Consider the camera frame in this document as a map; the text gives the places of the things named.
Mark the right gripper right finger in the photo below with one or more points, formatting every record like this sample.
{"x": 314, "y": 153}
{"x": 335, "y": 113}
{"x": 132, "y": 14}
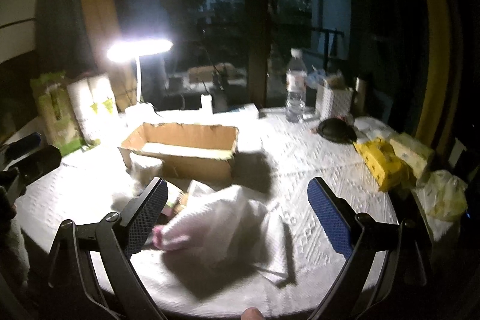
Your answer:
{"x": 358, "y": 237}

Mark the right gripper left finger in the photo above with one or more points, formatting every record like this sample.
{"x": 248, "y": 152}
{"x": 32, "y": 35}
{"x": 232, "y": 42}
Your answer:
{"x": 73, "y": 288}

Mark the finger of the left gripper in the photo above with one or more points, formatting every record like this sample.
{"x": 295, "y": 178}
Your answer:
{"x": 40, "y": 163}
{"x": 22, "y": 146}

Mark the green paper cup pack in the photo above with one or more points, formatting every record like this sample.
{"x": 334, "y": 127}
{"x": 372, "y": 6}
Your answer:
{"x": 54, "y": 106}

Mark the yellow tissue pack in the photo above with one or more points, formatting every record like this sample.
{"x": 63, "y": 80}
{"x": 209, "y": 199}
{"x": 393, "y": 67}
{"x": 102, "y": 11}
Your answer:
{"x": 388, "y": 170}

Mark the crumpled plastic bag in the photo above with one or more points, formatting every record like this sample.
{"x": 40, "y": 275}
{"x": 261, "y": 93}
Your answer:
{"x": 445, "y": 196}

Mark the paper cup sleeve pack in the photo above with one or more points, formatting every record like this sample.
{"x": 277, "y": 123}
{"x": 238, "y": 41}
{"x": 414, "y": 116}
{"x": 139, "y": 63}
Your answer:
{"x": 94, "y": 105}

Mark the pale tissue pack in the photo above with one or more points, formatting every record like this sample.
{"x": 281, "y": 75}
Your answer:
{"x": 417, "y": 155}

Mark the brown cardboard box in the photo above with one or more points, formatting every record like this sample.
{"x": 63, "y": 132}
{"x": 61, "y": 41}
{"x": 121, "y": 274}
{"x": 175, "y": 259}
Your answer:
{"x": 188, "y": 151}

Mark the black round object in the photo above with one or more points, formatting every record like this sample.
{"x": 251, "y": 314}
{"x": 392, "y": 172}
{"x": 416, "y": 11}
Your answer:
{"x": 336, "y": 130}

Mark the white embossed tablecloth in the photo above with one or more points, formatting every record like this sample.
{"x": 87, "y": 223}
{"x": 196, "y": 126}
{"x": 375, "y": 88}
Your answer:
{"x": 276, "y": 159}

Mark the white perforated organizer basket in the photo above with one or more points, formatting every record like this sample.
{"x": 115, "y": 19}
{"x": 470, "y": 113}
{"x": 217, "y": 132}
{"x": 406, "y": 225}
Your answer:
{"x": 334, "y": 98}

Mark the white desk lamp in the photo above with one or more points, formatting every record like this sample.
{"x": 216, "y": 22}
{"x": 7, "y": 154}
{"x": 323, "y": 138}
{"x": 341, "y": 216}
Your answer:
{"x": 124, "y": 51}

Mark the white USB charger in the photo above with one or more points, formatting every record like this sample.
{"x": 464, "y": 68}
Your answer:
{"x": 206, "y": 104}

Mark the white power strip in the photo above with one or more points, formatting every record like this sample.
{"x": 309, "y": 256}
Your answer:
{"x": 247, "y": 111}

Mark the clear plastic water bottle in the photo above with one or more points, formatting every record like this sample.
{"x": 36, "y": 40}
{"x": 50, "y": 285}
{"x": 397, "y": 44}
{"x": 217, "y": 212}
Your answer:
{"x": 296, "y": 88}

